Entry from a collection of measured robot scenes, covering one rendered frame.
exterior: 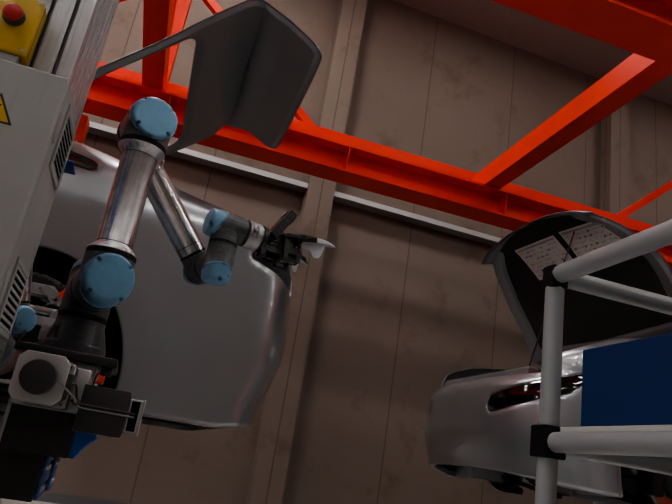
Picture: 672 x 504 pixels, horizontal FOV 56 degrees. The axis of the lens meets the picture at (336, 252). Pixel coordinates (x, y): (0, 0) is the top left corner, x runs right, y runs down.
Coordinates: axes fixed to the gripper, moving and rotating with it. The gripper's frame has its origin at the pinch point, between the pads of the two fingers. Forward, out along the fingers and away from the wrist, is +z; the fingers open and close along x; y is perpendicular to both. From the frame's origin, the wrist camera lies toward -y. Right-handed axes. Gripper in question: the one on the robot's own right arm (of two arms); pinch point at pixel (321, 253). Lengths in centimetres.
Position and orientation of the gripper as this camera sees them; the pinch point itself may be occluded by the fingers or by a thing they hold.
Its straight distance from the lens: 182.3
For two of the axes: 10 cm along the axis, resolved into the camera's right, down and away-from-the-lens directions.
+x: 5.6, -3.2, -7.7
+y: -0.8, 9.0, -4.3
